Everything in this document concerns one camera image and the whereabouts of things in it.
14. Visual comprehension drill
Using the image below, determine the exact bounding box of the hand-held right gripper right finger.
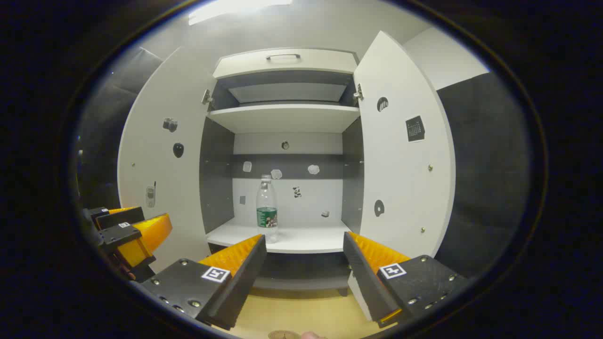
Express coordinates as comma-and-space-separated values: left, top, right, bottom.
342, 231, 470, 329

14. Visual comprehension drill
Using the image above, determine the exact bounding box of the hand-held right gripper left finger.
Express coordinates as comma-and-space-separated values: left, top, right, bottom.
140, 234, 268, 331

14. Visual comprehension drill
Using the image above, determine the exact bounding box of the white cabinet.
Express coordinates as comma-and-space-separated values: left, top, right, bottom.
199, 47, 366, 297

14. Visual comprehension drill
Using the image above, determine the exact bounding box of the white cabinet door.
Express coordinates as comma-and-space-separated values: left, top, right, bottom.
117, 46, 222, 274
348, 31, 456, 323

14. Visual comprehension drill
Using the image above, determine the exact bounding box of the clear plastic bottle green label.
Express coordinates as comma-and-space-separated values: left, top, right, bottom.
256, 175, 278, 244

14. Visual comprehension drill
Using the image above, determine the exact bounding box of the white cabinet shelf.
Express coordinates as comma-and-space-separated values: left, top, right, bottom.
207, 104, 361, 134

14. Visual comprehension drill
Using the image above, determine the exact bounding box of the white cabinet drawer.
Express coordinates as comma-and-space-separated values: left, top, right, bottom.
212, 48, 359, 80

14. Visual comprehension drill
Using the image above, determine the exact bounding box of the black backdrop cloth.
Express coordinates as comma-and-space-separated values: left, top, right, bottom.
77, 47, 164, 210
436, 72, 534, 279

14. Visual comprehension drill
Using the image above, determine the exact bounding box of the ceiling light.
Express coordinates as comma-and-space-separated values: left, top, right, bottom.
188, 0, 293, 26

